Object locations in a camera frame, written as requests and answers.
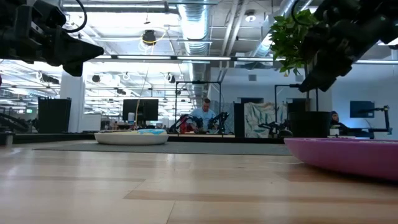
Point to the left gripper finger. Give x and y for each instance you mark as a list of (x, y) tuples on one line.
[(74, 49), (73, 70)]

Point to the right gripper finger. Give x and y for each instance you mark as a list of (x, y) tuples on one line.
[(335, 71), (314, 74)]

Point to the large chocolate donut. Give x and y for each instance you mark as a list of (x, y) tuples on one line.
[(112, 132)]

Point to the large blue donut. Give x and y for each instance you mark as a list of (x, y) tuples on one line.
[(152, 131)]

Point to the black background robot arm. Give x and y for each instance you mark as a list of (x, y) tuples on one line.
[(219, 121), (276, 126)]

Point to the red black background robot arm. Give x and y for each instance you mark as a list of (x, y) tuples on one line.
[(183, 123)]

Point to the green leafy plant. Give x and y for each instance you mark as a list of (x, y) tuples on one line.
[(287, 40)]

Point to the thin black stand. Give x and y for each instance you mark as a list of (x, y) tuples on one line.
[(275, 102)]

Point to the person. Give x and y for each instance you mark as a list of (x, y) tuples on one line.
[(335, 119), (203, 116)]

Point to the crumpled teal white cloth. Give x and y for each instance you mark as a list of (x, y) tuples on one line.
[(261, 115)]

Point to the white bottle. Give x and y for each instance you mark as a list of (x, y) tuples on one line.
[(131, 117)]

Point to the black ceiling dome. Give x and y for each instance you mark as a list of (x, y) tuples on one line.
[(149, 37)]

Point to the black computer monitor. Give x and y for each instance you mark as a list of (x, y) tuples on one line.
[(146, 110)]

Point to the purple round plate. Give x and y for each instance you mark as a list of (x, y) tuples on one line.
[(342, 155)]

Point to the black upright panel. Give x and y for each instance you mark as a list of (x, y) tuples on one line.
[(238, 121)]

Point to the white round plate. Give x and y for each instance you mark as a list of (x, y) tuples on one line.
[(130, 139)]

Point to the small grey cup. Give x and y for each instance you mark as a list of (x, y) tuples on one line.
[(9, 138)]

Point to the long ceiling light bar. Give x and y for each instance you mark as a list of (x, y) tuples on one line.
[(202, 58)]

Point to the dark blue wall screen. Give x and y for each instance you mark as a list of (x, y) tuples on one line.
[(362, 109)]

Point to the black aluminium table frame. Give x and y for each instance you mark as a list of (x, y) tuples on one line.
[(62, 137)]

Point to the black background frame stand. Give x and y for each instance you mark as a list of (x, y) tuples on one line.
[(199, 82)]

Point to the silver ceiling duct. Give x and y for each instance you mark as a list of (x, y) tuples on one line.
[(194, 25)]

